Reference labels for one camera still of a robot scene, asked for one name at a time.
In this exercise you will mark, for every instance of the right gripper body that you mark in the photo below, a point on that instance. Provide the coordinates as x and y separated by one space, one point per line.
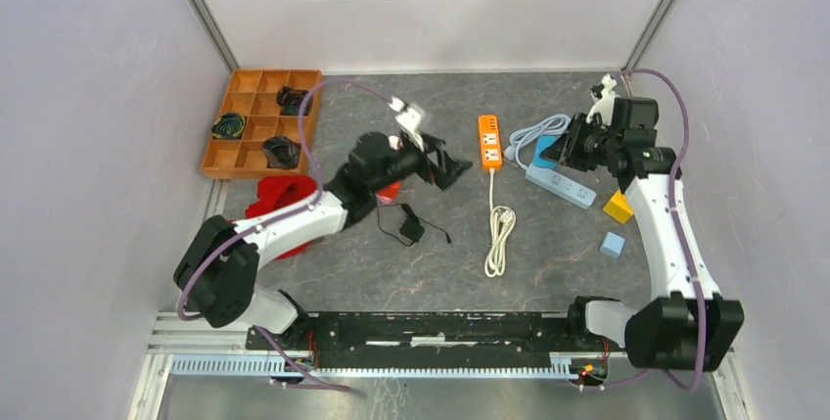
587 145

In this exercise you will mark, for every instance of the white cable duct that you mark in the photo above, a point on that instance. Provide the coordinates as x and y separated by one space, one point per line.
273 365

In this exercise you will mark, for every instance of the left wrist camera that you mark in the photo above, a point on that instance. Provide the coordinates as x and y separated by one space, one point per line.
409 117

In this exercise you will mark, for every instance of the black coiled item bottom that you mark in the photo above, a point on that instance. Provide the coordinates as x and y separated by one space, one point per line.
281 152

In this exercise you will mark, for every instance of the orange power strip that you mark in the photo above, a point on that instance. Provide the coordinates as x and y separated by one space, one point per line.
490 144

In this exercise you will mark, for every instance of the blue plug adapter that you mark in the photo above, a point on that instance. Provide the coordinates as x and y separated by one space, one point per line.
541 144

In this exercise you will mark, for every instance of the yellow cube socket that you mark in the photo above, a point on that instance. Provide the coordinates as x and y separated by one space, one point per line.
618 208

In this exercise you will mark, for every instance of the black green coiled item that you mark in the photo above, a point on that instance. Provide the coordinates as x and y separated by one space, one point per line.
229 126

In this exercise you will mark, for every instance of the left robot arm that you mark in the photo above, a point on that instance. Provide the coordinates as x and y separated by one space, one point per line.
217 275

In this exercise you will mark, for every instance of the red cube socket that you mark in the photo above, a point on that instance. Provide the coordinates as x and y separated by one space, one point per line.
389 194

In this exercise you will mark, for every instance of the wooden compartment tray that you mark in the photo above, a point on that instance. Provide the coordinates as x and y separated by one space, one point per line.
251 93

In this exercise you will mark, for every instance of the black coiled item top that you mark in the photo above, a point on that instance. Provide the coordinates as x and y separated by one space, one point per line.
289 100

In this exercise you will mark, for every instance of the light blue power strip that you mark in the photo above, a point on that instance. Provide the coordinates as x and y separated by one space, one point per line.
544 174

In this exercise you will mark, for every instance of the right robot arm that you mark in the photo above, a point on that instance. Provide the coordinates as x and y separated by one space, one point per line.
688 325

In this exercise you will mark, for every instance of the black charger with cable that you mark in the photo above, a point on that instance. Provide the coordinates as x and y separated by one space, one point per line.
412 228

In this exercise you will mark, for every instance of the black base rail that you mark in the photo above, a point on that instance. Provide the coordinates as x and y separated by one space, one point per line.
455 339

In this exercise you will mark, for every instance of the small light blue cube socket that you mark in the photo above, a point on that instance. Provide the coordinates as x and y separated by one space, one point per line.
612 245

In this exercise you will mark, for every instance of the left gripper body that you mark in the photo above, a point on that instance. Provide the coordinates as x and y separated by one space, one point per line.
427 168

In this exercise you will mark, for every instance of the red cloth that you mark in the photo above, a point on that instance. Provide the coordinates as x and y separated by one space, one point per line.
277 192

